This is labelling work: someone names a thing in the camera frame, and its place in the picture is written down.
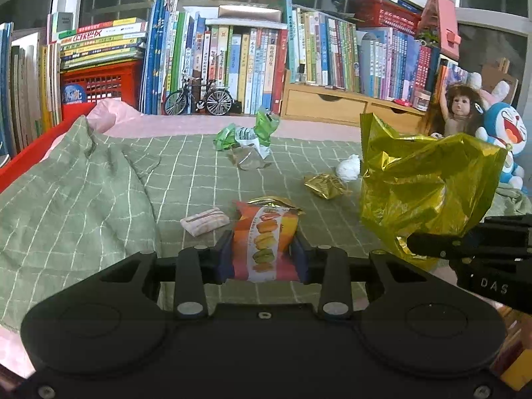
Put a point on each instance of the small red toy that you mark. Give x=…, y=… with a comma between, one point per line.
x=402, y=102

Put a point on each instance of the small black object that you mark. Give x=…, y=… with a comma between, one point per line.
x=235, y=106

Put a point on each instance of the row of pale worn books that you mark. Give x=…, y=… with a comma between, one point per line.
x=25, y=91

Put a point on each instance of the small dark bottle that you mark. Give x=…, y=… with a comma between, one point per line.
x=303, y=73

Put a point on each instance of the row of medium upright books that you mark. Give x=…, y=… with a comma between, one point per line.
x=249, y=70

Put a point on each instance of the white flat book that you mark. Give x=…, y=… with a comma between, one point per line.
x=249, y=25

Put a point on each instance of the flat shiny box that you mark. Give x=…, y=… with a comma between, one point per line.
x=249, y=13

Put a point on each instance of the row of slanted books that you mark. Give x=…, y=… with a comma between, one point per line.
x=451, y=77

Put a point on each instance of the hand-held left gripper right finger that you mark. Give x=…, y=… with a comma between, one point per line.
x=300, y=259

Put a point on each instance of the red plastic crate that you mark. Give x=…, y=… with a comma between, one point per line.
x=108, y=85

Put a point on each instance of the model bicycle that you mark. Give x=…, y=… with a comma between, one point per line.
x=199, y=99

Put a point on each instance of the wooden drawer organiser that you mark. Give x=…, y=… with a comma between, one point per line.
x=320, y=106

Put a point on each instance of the small wooden easel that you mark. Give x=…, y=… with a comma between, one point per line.
x=498, y=72

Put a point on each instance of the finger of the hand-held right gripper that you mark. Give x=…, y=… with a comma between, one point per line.
x=440, y=244
x=511, y=225

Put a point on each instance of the pink striped tissue pack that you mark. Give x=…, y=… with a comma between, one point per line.
x=205, y=221

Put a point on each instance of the red bed rail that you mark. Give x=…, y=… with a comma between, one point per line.
x=33, y=153

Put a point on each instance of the stack of flat-lying books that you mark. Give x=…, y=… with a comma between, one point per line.
x=104, y=43

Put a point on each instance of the blue picture card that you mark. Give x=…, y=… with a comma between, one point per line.
x=74, y=94

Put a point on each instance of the white bunny plush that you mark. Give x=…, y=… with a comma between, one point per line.
x=496, y=91

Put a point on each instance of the brown-haired doll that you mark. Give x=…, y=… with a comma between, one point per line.
x=455, y=108

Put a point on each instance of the macaron print snack packet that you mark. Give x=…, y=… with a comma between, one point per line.
x=266, y=241

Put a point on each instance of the white crumpled tissue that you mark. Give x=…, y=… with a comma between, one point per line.
x=348, y=168

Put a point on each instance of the long row of colourful books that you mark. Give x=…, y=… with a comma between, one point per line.
x=353, y=58

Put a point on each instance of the pink toy house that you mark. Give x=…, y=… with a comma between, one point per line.
x=444, y=20

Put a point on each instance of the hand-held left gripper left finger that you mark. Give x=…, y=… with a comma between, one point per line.
x=224, y=257

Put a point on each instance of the green checked blanket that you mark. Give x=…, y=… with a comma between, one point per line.
x=83, y=216

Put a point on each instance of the yellow box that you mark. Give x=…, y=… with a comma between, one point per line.
x=517, y=372

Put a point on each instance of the row of tall thin books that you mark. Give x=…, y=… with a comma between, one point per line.
x=166, y=58

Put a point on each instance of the small gold wrapper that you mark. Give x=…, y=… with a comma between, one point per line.
x=326, y=186

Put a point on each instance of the large gold foil snack bag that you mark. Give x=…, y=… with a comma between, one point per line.
x=415, y=174

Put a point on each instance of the grey upright book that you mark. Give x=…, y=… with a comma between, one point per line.
x=62, y=25

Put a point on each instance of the small white box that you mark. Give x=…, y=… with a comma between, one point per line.
x=422, y=99

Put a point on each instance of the green plastic wrapper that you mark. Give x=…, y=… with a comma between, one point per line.
x=249, y=141

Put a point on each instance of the red plastic basket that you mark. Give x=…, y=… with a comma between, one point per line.
x=386, y=16

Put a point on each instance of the blue cat plush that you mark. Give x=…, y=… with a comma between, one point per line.
x=505, y=129

